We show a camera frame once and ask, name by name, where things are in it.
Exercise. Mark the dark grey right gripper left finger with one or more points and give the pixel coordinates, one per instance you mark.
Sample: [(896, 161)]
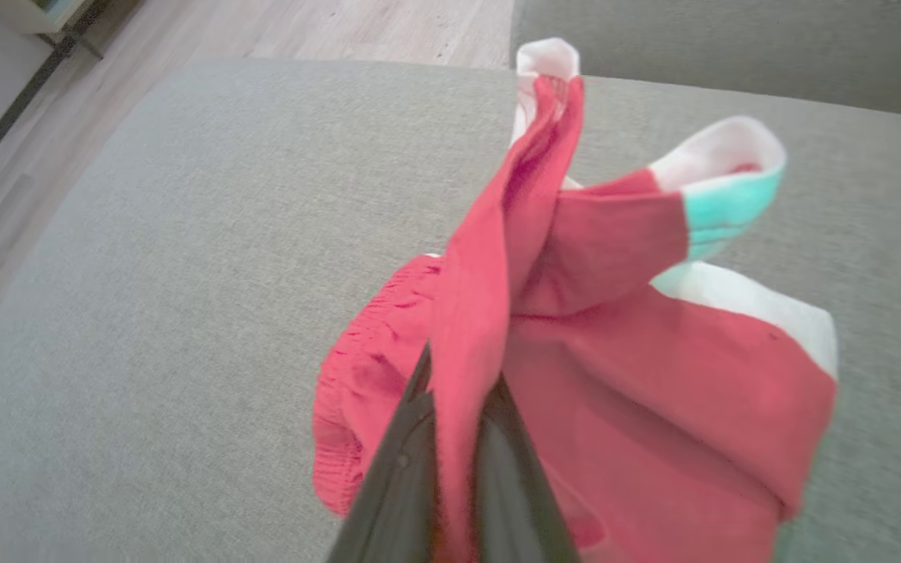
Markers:
[(396, 485)]

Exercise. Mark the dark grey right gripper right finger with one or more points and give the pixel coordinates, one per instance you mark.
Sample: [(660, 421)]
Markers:
[(513, 493)]

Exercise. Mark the red shorts with white hems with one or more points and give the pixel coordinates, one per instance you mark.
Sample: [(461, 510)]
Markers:
[(654, 391)]

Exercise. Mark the large grey sofa cushion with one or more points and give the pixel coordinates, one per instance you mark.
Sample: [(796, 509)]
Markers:
[(184, 274)]

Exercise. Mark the grey sofa back cushion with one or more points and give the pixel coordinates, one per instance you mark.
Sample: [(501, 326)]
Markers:
[(732, 47)]

